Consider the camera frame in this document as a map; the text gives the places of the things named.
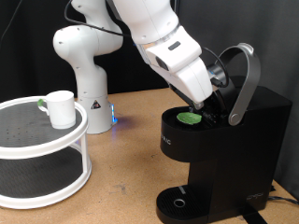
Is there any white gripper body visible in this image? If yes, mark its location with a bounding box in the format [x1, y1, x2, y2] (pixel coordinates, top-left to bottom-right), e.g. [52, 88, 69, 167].
[150, 56, 215, 105]

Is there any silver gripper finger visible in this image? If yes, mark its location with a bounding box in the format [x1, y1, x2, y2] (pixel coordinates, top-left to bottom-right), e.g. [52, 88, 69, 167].
[188, 102, 206, 113]

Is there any green topped coffee pod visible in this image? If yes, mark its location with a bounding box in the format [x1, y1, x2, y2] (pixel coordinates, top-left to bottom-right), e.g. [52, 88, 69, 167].
[176, 112, 203, 126]

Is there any black Keurig coffee machine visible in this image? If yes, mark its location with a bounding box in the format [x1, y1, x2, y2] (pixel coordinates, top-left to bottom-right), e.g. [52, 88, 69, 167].
[155, 42, 293, 224]

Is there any white mug green taped handle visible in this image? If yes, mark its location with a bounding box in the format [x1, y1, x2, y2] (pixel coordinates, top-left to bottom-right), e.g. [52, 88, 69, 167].
[36, 90, 78, 130]

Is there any grey fabric backdrop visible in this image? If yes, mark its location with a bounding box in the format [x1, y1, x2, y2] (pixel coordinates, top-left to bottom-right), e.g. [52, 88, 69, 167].
[169, 0, 299, 200]

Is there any black tape strip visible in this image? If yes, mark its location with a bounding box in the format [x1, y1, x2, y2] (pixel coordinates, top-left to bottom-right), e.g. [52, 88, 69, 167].
[239, 206, 269, 224]

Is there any black fabric backdrop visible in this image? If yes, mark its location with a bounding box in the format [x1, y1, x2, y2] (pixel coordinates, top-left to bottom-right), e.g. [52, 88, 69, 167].
[0, 0, 176, 102]

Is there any white two-tier turntable shelf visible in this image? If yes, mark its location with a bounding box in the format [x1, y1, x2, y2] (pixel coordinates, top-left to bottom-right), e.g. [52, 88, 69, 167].
[0, 95, 93, 210]

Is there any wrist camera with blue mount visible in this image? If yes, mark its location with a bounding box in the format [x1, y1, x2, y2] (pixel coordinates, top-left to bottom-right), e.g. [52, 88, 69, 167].
[206, 63, 226, 89]

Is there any black camera cable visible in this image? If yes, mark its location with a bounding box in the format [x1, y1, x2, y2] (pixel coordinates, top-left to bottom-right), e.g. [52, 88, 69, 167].
[64, 0, 231, 89]

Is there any black power cable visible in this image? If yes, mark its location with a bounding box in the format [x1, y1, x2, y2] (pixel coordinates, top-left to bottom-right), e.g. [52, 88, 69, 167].
[267, 195, 299, 206]

